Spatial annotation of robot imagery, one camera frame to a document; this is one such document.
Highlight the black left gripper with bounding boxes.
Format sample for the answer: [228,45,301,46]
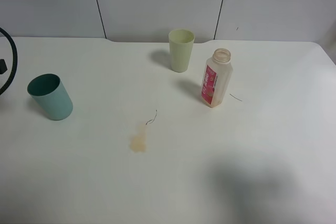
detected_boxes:
[0,59,7,74]

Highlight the plastic bottle with pink label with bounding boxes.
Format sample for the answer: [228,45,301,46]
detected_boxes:
[201,48,233,108]

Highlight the teal plastic cup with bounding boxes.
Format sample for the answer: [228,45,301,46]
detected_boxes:
[27,73,73,121]

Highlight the pale yellow plastic cup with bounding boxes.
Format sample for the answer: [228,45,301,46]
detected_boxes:
[169,29,195,72]

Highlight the curly black thread on table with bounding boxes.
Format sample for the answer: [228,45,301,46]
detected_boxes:
[145,110,157,125]

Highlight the black braided left camera cable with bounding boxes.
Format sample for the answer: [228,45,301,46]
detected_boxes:
[0,27,18,95]

